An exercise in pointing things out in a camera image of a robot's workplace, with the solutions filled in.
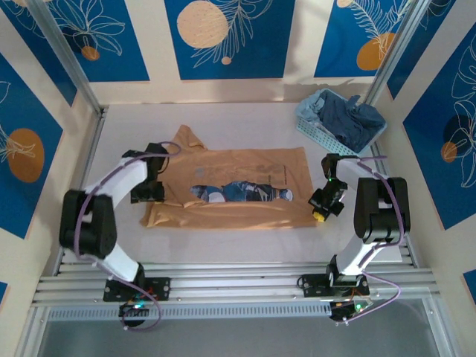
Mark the tan printed t-shirt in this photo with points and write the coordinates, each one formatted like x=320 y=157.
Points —
x=223 y=215

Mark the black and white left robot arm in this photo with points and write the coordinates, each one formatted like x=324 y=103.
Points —
x=85 y=223

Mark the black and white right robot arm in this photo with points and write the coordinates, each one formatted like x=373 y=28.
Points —
x=379 y=208

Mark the light blue plastic basket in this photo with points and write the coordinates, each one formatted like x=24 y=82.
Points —
x=323 y=130

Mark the dark blue t-shirt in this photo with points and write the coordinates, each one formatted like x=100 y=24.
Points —
x=346 y=119

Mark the light blue t-shirt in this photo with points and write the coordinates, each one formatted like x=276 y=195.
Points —
x=308 y=108

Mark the black controller board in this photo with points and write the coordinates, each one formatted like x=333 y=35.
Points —
x=134 y=310
x=349 y=310

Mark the grey glossy panel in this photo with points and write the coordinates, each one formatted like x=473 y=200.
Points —
x=238 y=340

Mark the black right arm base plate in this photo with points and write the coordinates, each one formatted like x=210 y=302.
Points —
x=312 y=286

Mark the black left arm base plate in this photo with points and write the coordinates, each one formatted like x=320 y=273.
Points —
x=160 y=288

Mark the aluminium extrusion rail beam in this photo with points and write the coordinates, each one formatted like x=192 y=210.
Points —
x=238 y=286

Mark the blue leaf print wall panel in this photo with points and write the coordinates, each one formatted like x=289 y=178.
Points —
x=260 y=56
x=409 y=56
x=3 y=292
x=122 y=56
x=470 y=282
x=46 y=56
x=22 y=111
x=334 y=37
x=446 y=186

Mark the aluminium frame post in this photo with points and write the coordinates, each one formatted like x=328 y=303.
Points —
x=67 y=56
x=392 y=56

